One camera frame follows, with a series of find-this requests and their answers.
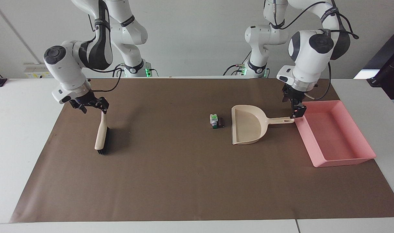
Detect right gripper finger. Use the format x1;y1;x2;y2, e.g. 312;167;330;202
93;97;110;109
88;103;107;114

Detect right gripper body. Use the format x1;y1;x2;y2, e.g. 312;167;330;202
69;92;97;114

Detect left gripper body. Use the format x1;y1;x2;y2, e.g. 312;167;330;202
282;84;306;105

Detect beige hand brush black bristles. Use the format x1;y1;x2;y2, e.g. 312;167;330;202
94;110;111;155

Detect beige plastic dustpan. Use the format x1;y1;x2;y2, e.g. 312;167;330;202
231;105;295;145

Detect pink plastic tray bin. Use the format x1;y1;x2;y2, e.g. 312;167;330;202
294;100;377;168

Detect black cable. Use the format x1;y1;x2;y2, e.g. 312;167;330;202
271;1;328;30
87;63;125;94
305;61;332;101
331;0;359;40
223;63;246;77

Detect white wall socket box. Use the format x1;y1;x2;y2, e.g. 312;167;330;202
24;64;52;79

